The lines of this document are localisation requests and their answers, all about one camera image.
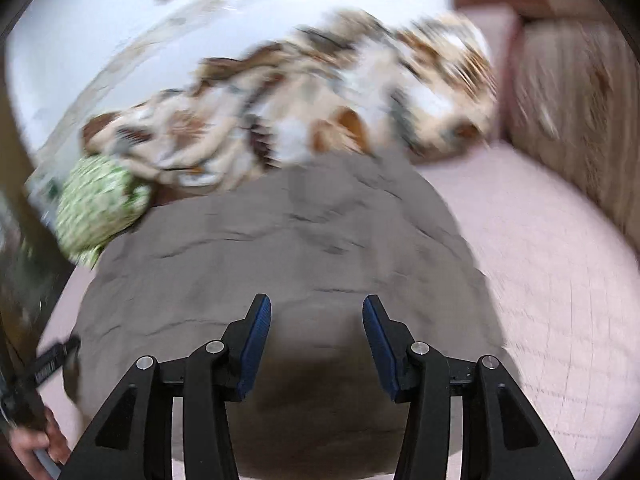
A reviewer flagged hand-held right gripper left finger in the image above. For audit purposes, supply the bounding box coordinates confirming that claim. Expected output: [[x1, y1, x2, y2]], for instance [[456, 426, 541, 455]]
[[72, 293, 272, 480]]

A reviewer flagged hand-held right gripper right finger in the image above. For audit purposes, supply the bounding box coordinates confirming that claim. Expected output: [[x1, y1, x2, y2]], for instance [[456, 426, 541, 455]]
[[362, 294, 576, 480]]

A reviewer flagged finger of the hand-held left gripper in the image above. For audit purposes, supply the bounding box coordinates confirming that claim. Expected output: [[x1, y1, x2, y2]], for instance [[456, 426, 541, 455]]
[[27, 336, 82, 386]]

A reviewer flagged grey puffer jacket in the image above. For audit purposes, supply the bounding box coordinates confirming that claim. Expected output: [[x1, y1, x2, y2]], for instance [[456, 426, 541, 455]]
[[62, 147, 511, 480]]

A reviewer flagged person's left hand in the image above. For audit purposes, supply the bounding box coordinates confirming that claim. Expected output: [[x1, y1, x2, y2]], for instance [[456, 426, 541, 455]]
[[10, 406, 72, 466]]

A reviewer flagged green patterned pillow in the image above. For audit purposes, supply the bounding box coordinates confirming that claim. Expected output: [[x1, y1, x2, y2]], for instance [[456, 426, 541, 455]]
[[54, 154, 153, 267]]

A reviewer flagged brown wooden furniture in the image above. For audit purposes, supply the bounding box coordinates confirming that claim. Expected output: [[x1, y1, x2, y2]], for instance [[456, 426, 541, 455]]
[[0, 55, 68, 346]]

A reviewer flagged brown beige printed blanket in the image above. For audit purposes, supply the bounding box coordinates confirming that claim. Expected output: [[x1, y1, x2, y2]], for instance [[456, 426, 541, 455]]
[[80, 7, 501, 191]]

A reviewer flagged striped brown upholstered headboard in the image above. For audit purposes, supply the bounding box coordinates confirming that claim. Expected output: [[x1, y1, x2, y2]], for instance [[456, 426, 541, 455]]
[[452, 0, 640, 256]]

